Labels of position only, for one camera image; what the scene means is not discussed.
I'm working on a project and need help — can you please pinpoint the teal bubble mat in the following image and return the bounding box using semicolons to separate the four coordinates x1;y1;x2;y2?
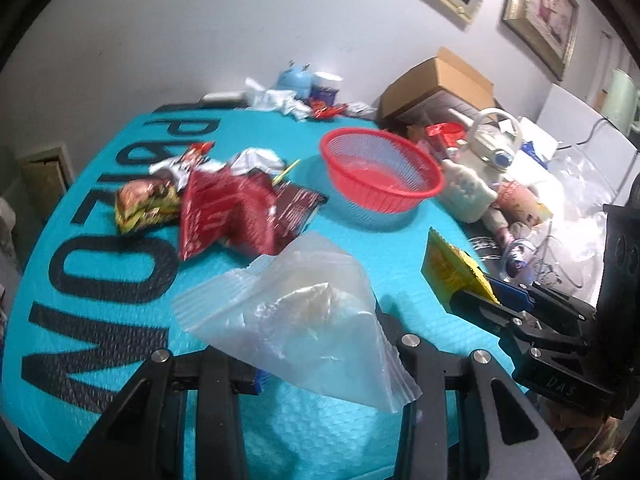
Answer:
1;110;511;460

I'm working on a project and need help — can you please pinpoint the clear zip plastic bag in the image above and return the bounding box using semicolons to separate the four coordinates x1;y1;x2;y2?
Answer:
172;232;421;413

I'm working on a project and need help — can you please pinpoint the large red snack bag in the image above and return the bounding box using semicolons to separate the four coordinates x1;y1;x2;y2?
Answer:
179;167;277;261

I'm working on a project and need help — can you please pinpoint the gold framed picture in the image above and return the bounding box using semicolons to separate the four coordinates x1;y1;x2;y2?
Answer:
502;0;579;81

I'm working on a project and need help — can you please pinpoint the brown cardboard box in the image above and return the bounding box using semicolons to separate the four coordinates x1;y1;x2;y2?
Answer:
378;47;496;125

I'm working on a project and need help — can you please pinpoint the red plastic basket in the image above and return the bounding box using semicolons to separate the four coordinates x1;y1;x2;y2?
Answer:
320;127;445;214

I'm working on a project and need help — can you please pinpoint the red candy wrapper at back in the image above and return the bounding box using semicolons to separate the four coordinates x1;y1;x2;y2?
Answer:
310;100;347;122

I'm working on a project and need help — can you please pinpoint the red box packet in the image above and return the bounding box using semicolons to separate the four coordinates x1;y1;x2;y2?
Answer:
425;122;466;153

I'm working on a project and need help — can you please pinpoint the green electric kettle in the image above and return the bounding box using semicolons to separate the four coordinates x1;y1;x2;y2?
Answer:
601;68;639;136

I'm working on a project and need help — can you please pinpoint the white crumpled wrapper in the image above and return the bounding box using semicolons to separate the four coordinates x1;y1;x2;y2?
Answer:
228;148;286;177

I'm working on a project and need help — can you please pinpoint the white crumpled tissue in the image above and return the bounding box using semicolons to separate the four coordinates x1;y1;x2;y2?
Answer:
244;77;311;122

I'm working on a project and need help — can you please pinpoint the white red snack packet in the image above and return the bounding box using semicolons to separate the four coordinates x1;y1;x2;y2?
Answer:
149;142;224;182

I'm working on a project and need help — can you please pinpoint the blue deer humidifier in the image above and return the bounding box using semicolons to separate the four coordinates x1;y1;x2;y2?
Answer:
274;61;312;100

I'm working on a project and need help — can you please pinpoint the white flat device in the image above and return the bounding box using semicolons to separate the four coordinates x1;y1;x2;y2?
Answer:
200;91;247;108

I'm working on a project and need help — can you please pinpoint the yellow lollipop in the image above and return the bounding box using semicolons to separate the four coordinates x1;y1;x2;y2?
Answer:
271;159;300;185

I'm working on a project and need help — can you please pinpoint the yellow snack packet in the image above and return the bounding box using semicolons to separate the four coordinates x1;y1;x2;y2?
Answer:
421;228;499;313

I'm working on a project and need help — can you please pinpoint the green nutrition cereal bag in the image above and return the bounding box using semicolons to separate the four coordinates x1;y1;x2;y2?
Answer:
114;178;181;234

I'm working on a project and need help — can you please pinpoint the dark brown snack packet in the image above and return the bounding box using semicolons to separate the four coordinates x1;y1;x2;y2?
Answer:
273;181;328;254

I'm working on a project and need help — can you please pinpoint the paper cup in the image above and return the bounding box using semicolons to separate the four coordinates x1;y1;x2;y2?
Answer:
495;180;552;228

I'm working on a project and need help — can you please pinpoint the white lid jar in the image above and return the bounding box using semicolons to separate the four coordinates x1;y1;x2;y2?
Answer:
309;72;343;106

